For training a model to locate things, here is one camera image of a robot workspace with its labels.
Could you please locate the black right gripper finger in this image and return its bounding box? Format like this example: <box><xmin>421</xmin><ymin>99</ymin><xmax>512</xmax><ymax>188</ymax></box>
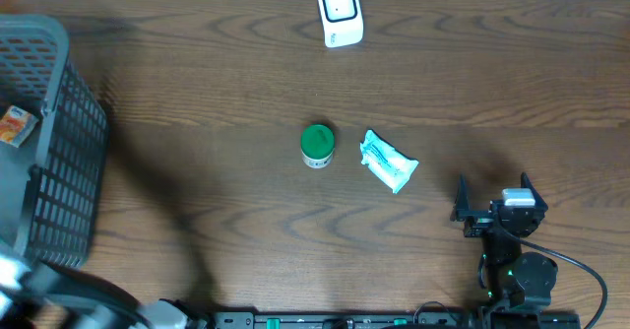
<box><xmin>520</xmin><ymin>172</ymin><xmax>546</xmax><ymax>209</ymax></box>
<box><xmin>453</xmin><ymin>174</ymin><xmax>470</xmax><ymax>212</ymax></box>

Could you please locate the teal wet wipes pack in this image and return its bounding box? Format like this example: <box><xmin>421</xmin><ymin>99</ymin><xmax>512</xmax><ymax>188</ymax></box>
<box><xmin>359</xmin><ymin>129</ymin><xmax>419</xmax><ymax>194</ymax></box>

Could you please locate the green lid jar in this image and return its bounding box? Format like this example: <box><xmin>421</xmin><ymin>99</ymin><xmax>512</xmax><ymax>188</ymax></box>
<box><xmin>300</xmin><ymin>124</ymin><xmax>335</xmax><ymax>168</ymax></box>

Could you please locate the orange tissue pack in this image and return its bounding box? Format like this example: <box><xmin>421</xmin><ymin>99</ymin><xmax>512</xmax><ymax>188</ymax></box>
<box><xmin>0</xmin><ymin>105</ymin><xmax>39</xmax><ymax>148</ymax></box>

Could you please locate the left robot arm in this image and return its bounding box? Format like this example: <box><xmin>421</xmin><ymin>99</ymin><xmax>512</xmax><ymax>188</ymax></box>
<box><xmin>1</xmin><ymin>248</ymin><xmax>215</xmax><ymax>329</ymax></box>

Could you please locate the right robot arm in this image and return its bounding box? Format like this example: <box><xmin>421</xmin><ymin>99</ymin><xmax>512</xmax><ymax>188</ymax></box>
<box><xmin>451</xmin><ymin>173</ymin><xmax>580</xmax><ymax>329</ymax></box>

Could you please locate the grey plastic basket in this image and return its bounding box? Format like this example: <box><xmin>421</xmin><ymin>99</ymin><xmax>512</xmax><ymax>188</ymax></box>
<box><xmin>1</xmin><ymin>15</ymin><xmax>109</xmax><ymax>267</ymax></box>

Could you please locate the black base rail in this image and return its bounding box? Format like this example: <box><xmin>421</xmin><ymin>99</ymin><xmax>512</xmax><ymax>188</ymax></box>
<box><xmin>211</xmin><ymin>306</ymin><xmax>580</xmax><ymax>329</ymax></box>

